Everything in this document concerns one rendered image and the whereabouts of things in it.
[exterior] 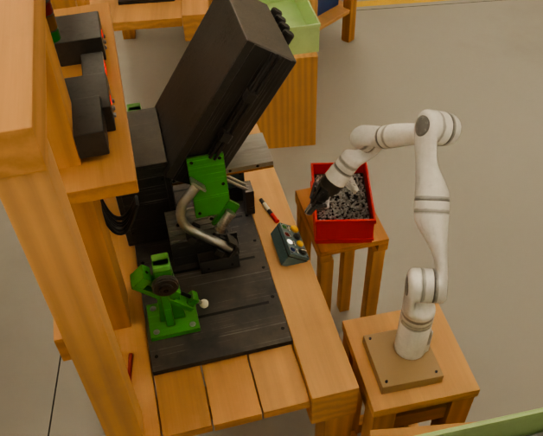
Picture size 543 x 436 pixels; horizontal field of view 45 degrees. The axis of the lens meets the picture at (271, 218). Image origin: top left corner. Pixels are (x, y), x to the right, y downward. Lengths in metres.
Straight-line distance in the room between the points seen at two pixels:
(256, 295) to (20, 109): 1.17
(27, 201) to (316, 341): 1.08
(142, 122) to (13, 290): 1.56
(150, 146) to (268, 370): 0.79
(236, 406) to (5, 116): 1.10
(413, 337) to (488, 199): 2.03
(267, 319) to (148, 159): 0.62
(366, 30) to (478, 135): 1.41
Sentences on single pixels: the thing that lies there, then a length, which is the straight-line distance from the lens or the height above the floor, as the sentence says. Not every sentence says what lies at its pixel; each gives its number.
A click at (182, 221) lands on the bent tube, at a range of 2.05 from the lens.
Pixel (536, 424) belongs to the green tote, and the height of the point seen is 0.89.
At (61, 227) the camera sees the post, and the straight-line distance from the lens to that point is 1.21.
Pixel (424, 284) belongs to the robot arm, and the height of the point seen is 1.21.
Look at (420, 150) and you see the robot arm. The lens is 1.77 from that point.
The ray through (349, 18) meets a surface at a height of 0.20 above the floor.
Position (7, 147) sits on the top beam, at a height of 1.91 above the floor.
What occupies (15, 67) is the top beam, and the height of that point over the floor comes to 1.94.
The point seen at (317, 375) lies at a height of 0.90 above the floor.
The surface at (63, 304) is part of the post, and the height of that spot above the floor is 1.51.
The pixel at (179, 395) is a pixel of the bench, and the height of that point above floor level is 0.88.
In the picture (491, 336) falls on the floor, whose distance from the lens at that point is 3.21.
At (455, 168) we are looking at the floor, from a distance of 3.98.
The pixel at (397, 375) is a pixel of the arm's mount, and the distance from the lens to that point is 1.95.
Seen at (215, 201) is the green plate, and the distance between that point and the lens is 2.07.
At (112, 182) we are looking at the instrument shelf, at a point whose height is 1.54.
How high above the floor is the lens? 2.54
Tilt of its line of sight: 45 degrees down
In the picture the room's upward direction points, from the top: 2 degrees counter-clockwise
